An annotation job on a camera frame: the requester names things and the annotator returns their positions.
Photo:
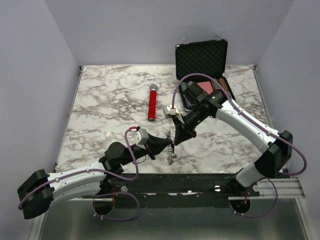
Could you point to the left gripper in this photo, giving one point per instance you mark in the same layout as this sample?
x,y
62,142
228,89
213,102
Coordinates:
x,y
156,145

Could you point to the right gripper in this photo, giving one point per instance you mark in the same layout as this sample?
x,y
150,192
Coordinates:
x,y
183,133

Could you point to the round metal keyring disc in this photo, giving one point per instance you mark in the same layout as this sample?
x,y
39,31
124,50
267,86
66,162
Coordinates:
x,y
171,155

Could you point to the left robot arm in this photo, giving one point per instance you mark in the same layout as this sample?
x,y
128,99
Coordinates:
x,y
42,190

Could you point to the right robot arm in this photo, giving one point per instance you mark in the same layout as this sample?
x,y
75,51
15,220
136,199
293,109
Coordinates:
x,y
275,146

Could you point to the red glitter microphone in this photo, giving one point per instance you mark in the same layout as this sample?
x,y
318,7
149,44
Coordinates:
x,y
152,102

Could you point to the pink playing card deck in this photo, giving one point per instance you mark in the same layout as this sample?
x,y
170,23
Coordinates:
x,y
206,86

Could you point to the brown poker chip stack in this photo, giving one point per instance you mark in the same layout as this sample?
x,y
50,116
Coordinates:
x,y
224,84

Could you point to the black poker chip case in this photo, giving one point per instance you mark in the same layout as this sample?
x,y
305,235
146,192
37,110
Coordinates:
x,y
205,57

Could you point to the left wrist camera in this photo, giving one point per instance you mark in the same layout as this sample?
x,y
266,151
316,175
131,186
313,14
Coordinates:
x,y
141,136

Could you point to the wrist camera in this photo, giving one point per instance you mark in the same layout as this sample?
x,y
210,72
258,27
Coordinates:
x,y
141,136
172,113

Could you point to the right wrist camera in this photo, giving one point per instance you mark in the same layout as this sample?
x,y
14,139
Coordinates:
x,y
172,113

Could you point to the black front mounting rail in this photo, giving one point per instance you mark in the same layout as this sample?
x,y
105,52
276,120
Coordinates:
x,y
157,190

